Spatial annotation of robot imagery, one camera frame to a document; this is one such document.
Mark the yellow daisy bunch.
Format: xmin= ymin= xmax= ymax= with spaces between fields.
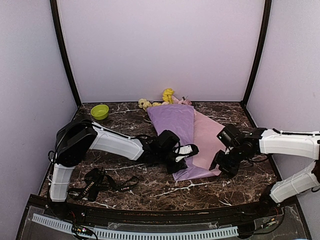
xmin=138 ymin=98 xmax=162 ymax=111

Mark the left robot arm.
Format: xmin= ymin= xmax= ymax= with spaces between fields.
xmin=48 ymin=119 xmax=199 ymax=218

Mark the right black frame post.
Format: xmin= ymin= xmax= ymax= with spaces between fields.
xmin=240 ymin=0 xmax=272 ymax=111

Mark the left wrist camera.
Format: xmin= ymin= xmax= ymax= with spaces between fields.
xmin=157 ymin=129 xmax=180 ymax=151

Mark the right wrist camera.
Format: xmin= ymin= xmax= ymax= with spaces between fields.
xmin=217 ymin=124 xmax=241 ymax=147

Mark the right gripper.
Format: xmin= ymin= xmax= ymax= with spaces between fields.
xmin=210 ymin=144 xmax=246 ymax=179

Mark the green plastic bowl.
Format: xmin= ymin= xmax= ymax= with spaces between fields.
xmin=90 ymin=104 xmax=109 ymax=120

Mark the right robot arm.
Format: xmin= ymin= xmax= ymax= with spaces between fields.
xmin=211 ymin=124 xmax=320 ymax=217

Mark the left black frame post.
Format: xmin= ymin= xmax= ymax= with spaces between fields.
xmin=49 ymin=0 xmax=82 ymax=108

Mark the black frame post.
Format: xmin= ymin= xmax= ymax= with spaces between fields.
xmin=49 ymin=0 xmax=82 ymax=108
xmin=240 ymin=0 xmax=272 ymax=111

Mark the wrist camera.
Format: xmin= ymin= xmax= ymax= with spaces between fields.
xmin=157 ymin=129 xmax=180 ymax=151
xmin=217 ymin=124 xmax=241 ymax=147

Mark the black front rail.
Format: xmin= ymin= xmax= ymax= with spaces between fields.
xmin=21 ymin=194 xmax=303 ymax=227

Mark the pink wrapping paper sheet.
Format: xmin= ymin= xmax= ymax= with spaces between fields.
xmin=146 ymin=103 xmax=226 ymax=181

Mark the white slotted cable duct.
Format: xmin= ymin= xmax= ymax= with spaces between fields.
xmin=31 ymin=213 xmax=239 ymax=240

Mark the black printed ribbon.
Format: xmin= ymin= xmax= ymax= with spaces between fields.
xmin=67 ymin=168 xmax=139 ymax=202

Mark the yellow rose stem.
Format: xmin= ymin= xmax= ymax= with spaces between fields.
xmin=162 ymin=88 xmax=175 ymax=104

